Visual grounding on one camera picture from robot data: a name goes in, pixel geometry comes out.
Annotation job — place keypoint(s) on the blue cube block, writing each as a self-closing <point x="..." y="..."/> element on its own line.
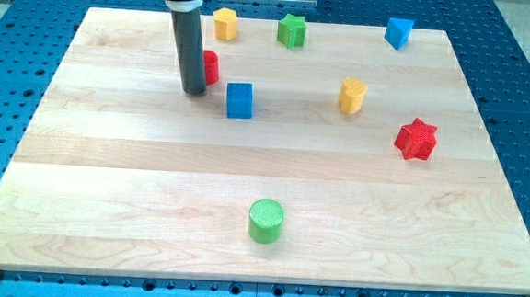
<point x="239" y="100"/>

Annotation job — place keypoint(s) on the yellow heart block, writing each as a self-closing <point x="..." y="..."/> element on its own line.
<point x="351" y="96"/>

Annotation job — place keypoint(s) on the green cylinder block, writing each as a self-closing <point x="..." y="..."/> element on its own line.
<point x="265" y="221"/>

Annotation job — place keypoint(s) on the light wooden board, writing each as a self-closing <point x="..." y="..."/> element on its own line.
<point x="121" y="173"/>

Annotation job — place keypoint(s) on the red crescent block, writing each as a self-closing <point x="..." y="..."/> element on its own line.
<point x="211" y="67"/>

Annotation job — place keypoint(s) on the green star block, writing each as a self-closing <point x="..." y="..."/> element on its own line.
<point x="291" y="31"/>

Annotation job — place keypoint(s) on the yellow hexagon block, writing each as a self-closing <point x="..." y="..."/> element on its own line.
<point x="225" y="22"/>

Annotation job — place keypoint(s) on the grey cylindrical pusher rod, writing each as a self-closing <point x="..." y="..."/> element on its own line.
<point x="188" y="37"/>

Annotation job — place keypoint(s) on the red star block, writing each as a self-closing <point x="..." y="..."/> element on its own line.
<point x="416" y="140"/>

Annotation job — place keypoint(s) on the blue perforated metal table plate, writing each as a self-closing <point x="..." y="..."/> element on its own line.
<point x="34" y="35"/>

